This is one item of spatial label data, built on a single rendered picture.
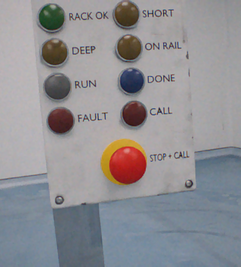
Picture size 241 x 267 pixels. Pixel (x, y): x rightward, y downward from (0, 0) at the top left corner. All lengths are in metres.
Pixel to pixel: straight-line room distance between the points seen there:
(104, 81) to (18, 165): 3.83
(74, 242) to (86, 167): 0.13
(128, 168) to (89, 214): 0.12
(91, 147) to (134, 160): 0.05
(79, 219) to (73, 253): 0.05
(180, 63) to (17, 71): 3.78
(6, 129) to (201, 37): 2.67
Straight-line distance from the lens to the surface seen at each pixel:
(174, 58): 0.42
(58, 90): 0.39
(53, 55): 0.39
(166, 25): 0.42
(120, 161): 0.38
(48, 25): 0.39
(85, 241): 0.49
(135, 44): 0.40
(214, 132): 4.98
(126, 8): 0.41
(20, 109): 4.15
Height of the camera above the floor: 0.95
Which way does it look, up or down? 7 degrees down
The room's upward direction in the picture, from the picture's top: 4 degrees counter-clockwise
